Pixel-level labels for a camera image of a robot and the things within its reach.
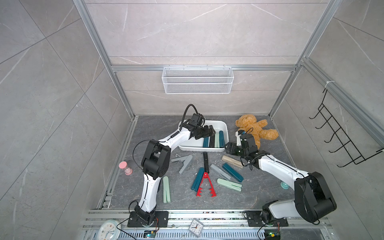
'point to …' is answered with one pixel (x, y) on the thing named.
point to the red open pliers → (206, 175)
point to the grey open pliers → (187, 159)
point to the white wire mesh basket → (197, 80)
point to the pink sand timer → (123, 165)
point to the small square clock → (196, 228)
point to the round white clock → (108, 230)
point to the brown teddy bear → (248, 123)
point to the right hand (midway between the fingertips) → (230, 146)
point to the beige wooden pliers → (233, 161)
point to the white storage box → (197, 145)
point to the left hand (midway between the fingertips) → (213, 131)
